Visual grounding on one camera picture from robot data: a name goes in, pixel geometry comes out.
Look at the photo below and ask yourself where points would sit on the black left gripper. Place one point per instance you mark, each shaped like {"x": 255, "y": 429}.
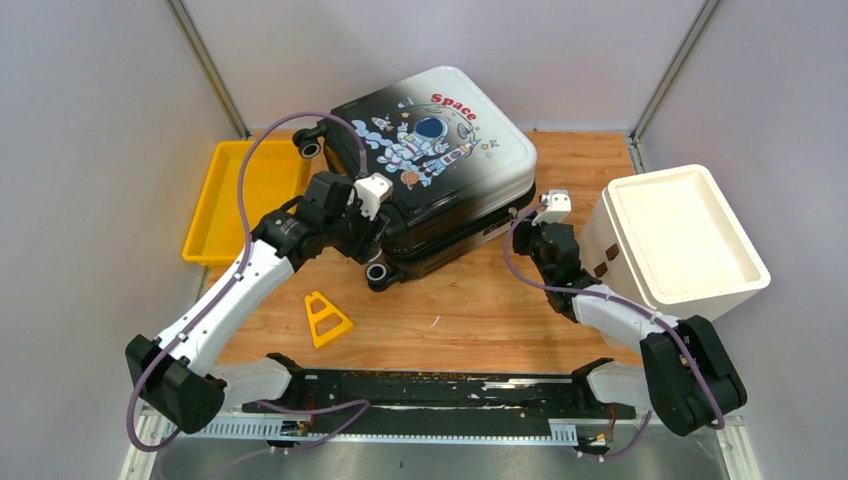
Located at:
{"x": 363, "y": 247}

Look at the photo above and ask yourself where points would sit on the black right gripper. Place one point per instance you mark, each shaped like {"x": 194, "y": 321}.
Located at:
{"x": 522, "y": 232}

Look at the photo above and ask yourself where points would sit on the white drawer storage box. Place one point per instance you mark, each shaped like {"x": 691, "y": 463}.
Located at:
{"x": 670, "y": 241}

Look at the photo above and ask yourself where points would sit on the space astronaut hardshell suitcase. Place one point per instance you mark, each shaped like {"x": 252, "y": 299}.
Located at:
{"x": 456, "y": 161}

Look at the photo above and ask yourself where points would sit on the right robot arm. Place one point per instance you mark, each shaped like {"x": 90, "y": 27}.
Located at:
{"x": 685, "y": 377}

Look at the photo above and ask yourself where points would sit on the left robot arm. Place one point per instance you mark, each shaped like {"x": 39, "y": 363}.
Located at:
{"x": 176, "y": 373}

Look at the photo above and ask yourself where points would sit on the yellow plastic tray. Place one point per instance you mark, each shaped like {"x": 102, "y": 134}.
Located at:
{"x": 275, "y": 174}

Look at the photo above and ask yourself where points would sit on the yellow triangular plastic stand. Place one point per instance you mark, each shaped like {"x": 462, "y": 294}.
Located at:
{"x": 326, "y": 322}

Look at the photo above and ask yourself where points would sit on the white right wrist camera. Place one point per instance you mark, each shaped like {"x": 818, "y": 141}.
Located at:
{"x": 556, "y": 206}

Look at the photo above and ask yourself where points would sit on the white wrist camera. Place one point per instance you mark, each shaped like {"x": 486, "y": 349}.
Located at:
{"x": 556, "y": 206}
{"x": 372, "y": 191}

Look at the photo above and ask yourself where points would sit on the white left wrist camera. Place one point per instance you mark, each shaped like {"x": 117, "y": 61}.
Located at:
{"x": 372, "y": 191}

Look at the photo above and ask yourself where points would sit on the slotted cable duct rail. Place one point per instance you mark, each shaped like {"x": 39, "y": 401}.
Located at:
{"x": 279, "y": 428}

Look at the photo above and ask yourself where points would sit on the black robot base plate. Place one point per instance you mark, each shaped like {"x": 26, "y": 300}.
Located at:
{"x": 438, "y": 402}

